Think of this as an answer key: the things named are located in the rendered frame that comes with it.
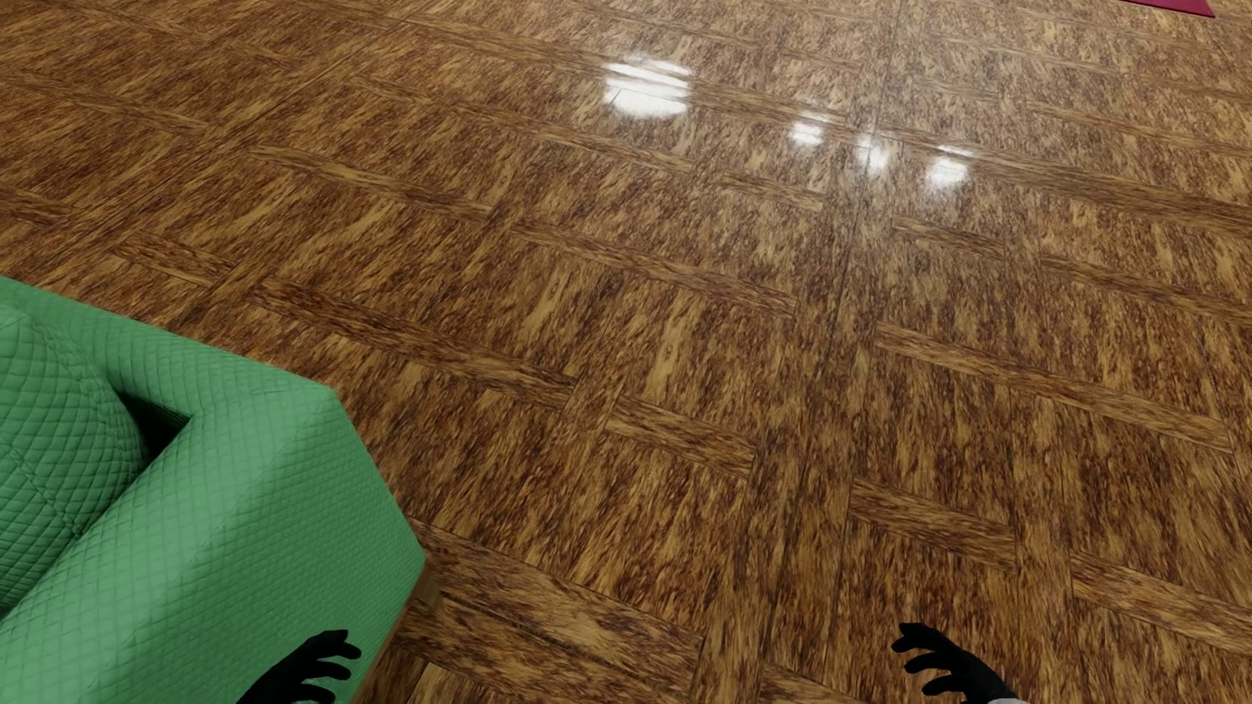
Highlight green quilted armchair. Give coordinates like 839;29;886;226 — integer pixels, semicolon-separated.
0;276;441;704

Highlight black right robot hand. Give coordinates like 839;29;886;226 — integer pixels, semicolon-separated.
891;623;1015;704

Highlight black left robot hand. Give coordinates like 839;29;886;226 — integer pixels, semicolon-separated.
237;630;363;704

